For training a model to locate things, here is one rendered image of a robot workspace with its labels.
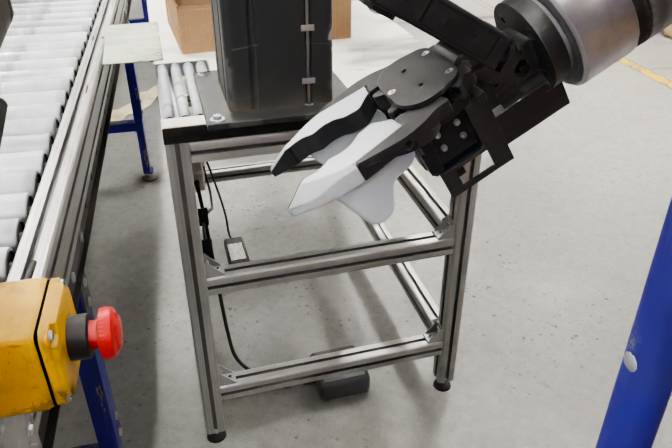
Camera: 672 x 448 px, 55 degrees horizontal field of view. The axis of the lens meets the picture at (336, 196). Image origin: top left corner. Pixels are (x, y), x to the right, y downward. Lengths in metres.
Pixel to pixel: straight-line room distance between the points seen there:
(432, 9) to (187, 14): 1.02
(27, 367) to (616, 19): 0.45
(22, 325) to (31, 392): 0.05
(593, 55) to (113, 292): 1.69
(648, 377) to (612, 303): 1.62
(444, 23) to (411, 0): 0.03
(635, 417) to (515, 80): 0.23
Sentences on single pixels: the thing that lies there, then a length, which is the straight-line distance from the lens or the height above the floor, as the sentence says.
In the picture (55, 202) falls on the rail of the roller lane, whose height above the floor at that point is 0.74.
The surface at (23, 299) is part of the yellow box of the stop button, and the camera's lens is 0.52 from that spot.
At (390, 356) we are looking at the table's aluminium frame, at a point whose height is 0.15.
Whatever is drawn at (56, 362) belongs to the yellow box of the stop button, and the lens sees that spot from 0.49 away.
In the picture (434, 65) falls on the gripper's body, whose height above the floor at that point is 1.03.
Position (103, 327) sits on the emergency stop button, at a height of 0.86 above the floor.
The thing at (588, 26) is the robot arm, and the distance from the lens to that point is 0.45.
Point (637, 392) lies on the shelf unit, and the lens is 0.38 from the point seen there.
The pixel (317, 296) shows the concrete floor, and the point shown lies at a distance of 1.86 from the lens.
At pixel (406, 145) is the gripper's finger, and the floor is 0.99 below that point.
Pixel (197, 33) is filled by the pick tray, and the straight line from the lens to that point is 1.41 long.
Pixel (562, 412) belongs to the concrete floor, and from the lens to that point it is 1.64.
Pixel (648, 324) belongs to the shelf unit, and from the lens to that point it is 0.36.
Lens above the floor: 1.17
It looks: 30 degrees down
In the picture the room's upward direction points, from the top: straight up
